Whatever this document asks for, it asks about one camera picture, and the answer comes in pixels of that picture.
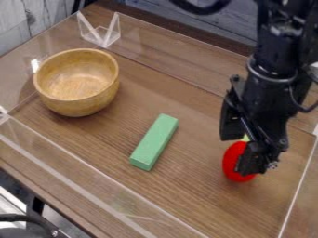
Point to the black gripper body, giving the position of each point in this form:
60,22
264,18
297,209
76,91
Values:
261,98

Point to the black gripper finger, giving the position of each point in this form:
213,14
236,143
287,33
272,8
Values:
231,129
255,159

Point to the red plush strawberry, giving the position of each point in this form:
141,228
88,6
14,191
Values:
229,158

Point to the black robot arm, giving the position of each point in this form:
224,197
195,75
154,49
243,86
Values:
287,46

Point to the green rectangular block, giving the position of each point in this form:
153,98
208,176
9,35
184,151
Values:
153,142

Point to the wooden bowl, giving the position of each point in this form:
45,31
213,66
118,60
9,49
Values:
77,81

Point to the clear acrylic corner stand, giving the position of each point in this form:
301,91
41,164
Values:
101,36

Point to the clear acrylic front barrier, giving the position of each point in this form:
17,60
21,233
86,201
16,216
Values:
108,210

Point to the black metal table frame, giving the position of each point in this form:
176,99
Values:
24,222

